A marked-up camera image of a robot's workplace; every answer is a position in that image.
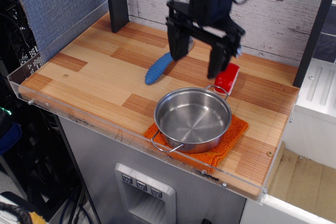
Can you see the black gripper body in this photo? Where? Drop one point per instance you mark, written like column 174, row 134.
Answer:
column 208, row 21

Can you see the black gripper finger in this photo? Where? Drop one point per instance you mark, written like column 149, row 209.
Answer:
column 179, row 41
column 219, row 58

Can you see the stainless steel pot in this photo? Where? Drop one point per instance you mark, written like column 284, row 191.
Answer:
column 192, row 120

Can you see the clear acrylic counter guard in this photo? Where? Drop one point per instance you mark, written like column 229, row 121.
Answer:
column 97, row 81

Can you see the red and white toy sushi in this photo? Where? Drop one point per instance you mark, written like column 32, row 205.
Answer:
column 226, row 79

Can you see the orange knitted cloth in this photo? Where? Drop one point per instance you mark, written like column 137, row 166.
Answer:
column 208, row 161

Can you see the blue fabric panel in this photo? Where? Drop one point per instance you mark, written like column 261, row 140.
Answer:
column 56, row 23

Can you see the white toy sink unit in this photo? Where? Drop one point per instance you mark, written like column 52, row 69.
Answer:
column 301, row 185

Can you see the silver toy fridge cabinet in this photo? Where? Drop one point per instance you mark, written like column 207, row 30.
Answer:
column 97, row 155

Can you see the grey ice dispenser panel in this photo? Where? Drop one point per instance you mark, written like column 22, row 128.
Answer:
column 146, row 199

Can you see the blue handled metal spoon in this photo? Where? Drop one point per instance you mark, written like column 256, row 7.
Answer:
column 158, row 68

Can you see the dark right support post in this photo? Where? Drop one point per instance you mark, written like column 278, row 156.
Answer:
column 312, row 42

